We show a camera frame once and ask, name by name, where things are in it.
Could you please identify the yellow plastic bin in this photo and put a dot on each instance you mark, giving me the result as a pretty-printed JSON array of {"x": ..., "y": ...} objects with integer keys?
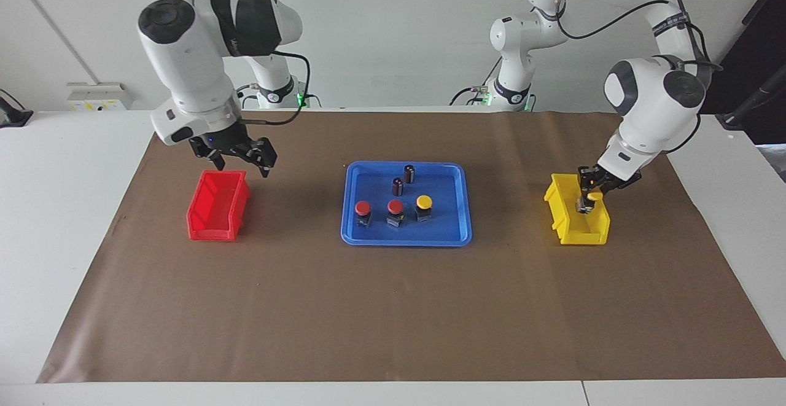
[{"x": 580, "y": 231}]

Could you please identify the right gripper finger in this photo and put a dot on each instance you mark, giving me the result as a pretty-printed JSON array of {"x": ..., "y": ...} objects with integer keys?
[
  {"x": 267, "y": 167},
  {"x": 217, "y": 160}
]

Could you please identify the black stand with pole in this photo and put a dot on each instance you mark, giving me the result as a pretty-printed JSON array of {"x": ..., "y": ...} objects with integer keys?
[{"x": 746, "y": 111}]

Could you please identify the black cylindrical capacitor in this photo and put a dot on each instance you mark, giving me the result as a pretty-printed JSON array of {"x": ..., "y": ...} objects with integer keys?
[
  {"x": 398, "y": 187},
  {"x": 409, "y": 174}
]

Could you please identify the white wall socket box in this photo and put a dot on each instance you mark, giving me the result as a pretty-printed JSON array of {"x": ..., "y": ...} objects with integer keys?
[{"x": 98, "y": 96}]

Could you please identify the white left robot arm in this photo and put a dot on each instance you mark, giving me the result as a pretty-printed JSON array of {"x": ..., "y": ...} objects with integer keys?
[{"x": 651, "y": 99}]

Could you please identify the dark wall panel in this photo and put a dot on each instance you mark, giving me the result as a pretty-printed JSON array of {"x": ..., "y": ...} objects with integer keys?
[{"x": 749, "y": 37}]

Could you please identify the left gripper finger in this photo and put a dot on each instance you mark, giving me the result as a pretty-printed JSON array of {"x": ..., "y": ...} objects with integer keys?
[
  {"x": 594, "y": 206},
  {"x": 581, "y": 198}
]

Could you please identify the yellow push button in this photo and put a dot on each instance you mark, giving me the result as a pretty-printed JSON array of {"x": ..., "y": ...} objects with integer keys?
[
  {"x": 594, "y": 196},
  {"x": 424, "y": 201}
]

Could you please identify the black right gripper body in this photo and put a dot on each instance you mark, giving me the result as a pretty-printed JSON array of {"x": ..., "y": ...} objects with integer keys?
[{"x": 236, "y": 145}]

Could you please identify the red push button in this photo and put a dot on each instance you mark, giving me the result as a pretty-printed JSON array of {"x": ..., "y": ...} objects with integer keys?
[
  {"x": 395, "y": 207},
  {"x": 363, "y": 208}
]

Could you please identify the black device on table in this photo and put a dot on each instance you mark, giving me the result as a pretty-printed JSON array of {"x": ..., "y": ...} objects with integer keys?
[{"x": 12, "y": 116}]

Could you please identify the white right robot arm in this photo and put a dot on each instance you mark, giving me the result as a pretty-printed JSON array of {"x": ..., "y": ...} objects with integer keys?
[{"x": 190, "y": 68}]

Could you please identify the brown paper table mat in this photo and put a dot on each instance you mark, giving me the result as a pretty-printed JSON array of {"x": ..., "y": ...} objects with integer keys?
[{"x": 393, "y": 308}]

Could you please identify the blue plastic tray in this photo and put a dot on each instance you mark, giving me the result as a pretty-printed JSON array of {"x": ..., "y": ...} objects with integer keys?
[{"x": 448, "y": 228}]

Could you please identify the red plastic bin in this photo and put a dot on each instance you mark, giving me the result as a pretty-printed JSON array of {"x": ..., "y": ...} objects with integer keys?
[{"x": 212, "y": 209}]

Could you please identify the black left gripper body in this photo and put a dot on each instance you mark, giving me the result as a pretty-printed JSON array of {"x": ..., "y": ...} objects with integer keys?
[{"x": 608, "y": 182}]

